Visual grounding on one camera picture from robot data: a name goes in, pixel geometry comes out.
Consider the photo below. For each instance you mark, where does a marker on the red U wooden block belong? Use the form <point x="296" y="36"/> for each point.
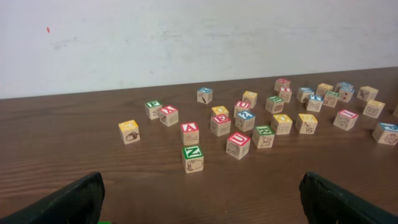
<point x="238" y="145"/>

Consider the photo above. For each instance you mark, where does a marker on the green B wooden block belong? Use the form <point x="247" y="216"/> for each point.
<point x="274" y="104"/>

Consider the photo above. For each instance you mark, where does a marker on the red U block upper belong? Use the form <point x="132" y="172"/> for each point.
<point x="241" y="106"/>

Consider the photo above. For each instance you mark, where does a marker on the yellow 8 wooden block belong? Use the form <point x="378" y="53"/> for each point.
<point x="367" y="93"/>

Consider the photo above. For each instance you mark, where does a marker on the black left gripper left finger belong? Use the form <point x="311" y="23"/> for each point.
<point x="78" y="202"/>

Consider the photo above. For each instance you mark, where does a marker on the green Z wooden block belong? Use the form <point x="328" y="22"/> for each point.
<point x="331" y="98"/>

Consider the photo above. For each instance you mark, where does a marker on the green F wooden block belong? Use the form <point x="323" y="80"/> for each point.
<point x="152" y="109"/>

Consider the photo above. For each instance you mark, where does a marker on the yellow block upper middle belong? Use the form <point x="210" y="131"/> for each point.
<point x="251" y="98"/>

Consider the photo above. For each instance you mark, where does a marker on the red H wooden block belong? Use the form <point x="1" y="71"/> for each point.
<point x="281" y="83"/>

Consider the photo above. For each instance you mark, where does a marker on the blue L wooden block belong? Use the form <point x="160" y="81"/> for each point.
<point x="303" y="93"/>

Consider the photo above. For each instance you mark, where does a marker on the yellow block far left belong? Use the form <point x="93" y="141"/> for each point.
<point x="129" y="131"/>

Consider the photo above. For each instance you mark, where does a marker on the yellow block centre left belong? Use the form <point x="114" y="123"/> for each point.
<point x="281" y="124"/>

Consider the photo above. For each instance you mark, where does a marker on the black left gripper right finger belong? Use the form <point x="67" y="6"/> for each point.
<point x="325" y="202"/>

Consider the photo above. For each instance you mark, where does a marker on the red A wooden block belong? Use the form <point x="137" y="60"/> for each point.
<point x="189" y="133"/>

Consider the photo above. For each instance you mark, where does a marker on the green N wooden block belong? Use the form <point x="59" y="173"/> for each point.
<point x="192" y="159"/>

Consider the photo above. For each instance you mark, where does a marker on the red E wooden block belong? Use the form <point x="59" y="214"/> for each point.
<point x="220" y="125"/>

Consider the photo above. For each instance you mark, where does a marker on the blue 5 wooden block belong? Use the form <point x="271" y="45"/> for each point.
<point x="345" y="94"/>

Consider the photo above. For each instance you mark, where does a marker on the yellow block centre right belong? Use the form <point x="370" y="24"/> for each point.
<point x="306" y="123"/>

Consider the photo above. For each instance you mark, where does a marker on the yellow block upper right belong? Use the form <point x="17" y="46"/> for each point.
<point x="323" y="88"/>

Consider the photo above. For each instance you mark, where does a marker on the red X wooden block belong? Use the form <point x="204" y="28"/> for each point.
<point x="168" y="115"/>

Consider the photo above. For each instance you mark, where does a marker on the red i block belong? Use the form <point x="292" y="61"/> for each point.
<point x="345" y="119"/>
<point x="285" y="94"/>

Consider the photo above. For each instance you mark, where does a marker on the blue 2 wooden block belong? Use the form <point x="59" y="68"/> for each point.
<point x="244" y="120"/>

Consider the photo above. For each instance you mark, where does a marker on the blue X wooden block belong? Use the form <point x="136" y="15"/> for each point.
<point x="204" y="95"/>

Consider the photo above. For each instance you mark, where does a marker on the blue D upper block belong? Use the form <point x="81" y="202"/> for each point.
<point x="343" y="84"/>

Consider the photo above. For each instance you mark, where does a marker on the yellow block near E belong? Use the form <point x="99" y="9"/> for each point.
<point x="218" y="110"/>

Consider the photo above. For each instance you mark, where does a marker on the green R wooden block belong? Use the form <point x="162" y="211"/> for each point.
<point x="263" y="136"/>

